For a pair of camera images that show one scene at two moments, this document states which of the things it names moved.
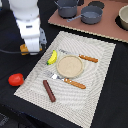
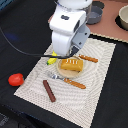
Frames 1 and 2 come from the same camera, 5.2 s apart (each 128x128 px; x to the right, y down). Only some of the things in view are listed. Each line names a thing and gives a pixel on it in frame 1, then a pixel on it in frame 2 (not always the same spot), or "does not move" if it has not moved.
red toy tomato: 16,79 does not move
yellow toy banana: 53,58 does not move
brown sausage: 49,91 does not move
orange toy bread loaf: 24,51 -> 72,64
